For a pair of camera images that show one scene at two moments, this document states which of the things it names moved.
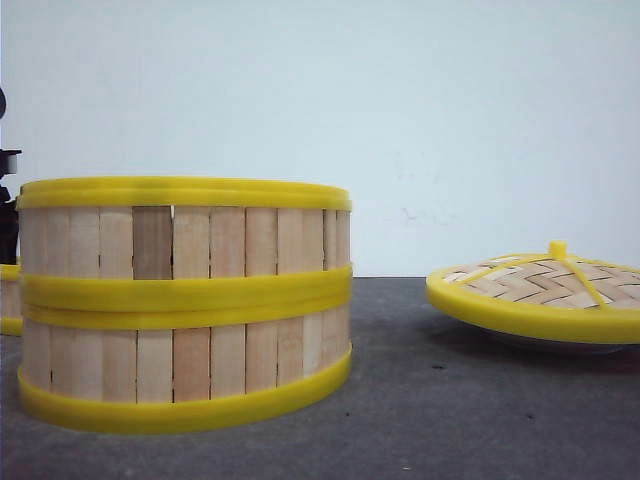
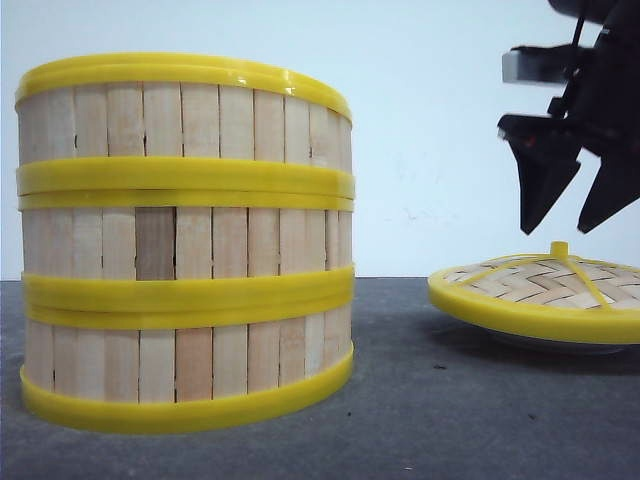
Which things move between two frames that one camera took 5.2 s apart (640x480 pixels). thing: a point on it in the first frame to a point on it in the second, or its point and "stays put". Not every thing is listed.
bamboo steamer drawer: [182, 372] stays put
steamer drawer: [183, 243] stays put
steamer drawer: [11, 298] to [141, 122]
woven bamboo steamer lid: [555, 291] stays put
